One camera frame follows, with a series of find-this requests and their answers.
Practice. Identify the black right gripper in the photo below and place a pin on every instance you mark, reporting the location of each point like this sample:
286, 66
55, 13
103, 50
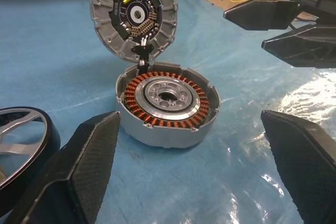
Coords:
325, 1

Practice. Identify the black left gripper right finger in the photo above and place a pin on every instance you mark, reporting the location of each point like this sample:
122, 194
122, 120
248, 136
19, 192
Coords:
307, 171

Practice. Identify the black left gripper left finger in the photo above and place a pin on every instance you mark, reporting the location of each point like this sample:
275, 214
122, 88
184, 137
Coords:
78, 176

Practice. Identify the silver motor housing copper windings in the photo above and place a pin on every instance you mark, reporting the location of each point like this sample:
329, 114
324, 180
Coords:
168, 134

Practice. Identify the motor rotor with yellow centre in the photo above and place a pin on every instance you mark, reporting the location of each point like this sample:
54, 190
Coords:
105, 24

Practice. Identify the blue plastic table cover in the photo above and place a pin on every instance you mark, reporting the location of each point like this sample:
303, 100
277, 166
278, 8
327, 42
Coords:
52, 64

